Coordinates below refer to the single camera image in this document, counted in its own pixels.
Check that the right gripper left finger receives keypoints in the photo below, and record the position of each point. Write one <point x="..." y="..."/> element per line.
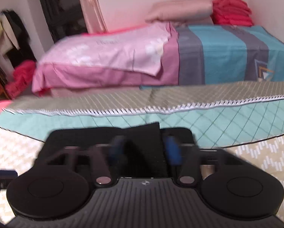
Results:
<point x="104" y="161"/>

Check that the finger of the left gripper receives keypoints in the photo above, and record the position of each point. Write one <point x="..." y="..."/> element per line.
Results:
<point x="6" y="176"/>

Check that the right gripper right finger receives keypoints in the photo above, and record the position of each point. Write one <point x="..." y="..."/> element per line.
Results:
<point x="184" y="161"/>

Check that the black pants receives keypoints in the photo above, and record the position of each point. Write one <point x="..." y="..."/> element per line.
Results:
<point x="146" y="151"/>

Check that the chevron teal quilt bedspread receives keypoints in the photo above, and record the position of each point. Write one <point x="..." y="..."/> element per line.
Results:
<point x="247" y="118"/>

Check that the teal grey striped pillow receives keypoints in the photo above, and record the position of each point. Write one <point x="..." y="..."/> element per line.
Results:
<point x="212" y="54"/>

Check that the red cloth pile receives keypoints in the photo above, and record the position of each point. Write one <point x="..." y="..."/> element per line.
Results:
<point x="22" y="78"/>

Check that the pink floral pillow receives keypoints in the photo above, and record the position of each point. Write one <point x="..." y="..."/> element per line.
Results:
<point x="145" y="56"/>

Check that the pink satin curtain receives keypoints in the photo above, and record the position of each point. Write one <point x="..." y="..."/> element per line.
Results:
<point x="93" y="16"/>

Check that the hanging clothes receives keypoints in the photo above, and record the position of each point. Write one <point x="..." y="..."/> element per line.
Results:
<point x="14" y="38"/>

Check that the peach bolster pillow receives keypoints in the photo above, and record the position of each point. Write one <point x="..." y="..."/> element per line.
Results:
<point x="182" y="12"/>

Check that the red folded blanket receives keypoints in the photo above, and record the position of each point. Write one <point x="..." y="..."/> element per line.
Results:
<point x="231" y="12"/>

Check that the dark window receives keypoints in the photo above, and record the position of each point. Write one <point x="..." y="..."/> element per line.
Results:
<point x="64" y="18"/>

